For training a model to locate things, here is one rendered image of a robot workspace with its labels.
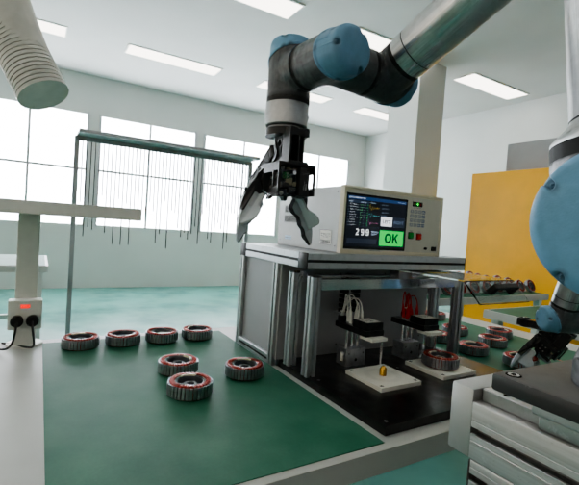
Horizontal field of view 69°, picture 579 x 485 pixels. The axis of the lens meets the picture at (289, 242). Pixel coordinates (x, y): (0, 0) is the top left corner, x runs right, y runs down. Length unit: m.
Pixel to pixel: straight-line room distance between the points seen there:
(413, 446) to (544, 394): 0.55
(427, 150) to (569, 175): 5.15
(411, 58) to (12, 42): 1.32
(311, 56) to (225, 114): 7.36
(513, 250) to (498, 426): 4.47
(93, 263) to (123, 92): 2.76
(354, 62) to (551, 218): 0.39
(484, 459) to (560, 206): 0.36
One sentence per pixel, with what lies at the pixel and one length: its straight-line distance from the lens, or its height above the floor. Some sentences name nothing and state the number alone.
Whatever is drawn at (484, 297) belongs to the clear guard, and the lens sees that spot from 1.30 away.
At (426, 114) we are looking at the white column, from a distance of 5.57.
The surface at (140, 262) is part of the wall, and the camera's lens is 7.45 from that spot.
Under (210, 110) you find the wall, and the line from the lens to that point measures 7.93.
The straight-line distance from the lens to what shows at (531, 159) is 5.35.
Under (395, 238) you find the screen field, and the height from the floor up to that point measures 1.17.
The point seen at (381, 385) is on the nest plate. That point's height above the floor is 0.78.
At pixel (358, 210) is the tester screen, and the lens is 1.29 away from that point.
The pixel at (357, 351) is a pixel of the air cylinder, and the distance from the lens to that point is 1.35.
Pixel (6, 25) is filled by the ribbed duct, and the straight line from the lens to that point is 1.75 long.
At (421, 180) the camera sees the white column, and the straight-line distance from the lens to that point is 5.42.
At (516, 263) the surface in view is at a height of 0.97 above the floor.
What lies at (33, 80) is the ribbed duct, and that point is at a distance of 1.64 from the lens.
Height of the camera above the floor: 1.18
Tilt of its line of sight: 2 degrees down
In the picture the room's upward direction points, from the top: 4 degrees clockwise
